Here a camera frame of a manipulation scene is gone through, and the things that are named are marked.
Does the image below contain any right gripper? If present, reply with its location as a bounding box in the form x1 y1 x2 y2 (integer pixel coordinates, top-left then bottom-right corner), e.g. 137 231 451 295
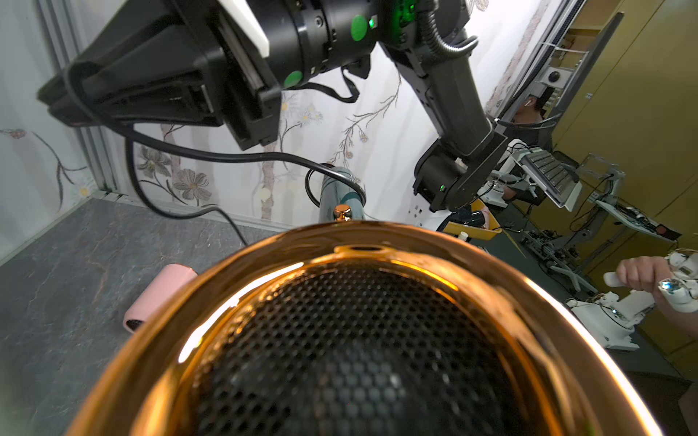
48 1 282 150

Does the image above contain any pink hair dryer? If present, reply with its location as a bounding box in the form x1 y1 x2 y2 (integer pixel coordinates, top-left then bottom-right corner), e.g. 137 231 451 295
123 263 198 334

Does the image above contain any dark green hair dryer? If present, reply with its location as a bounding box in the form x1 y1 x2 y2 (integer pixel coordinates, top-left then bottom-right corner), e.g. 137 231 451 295
62 64 663 436

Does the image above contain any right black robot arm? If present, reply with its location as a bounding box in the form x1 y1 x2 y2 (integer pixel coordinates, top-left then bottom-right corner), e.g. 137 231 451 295
37 1 506 212

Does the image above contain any operator bare hand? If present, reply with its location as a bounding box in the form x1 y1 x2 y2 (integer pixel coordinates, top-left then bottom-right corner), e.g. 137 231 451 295
615 256 673 296

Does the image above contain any black monitor on stand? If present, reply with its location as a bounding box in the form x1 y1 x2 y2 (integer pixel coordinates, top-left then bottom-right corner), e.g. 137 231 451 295
495 10 625 148

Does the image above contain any white teleoperation controller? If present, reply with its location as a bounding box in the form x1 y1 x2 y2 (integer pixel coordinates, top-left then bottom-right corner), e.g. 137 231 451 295
566 249 698 351

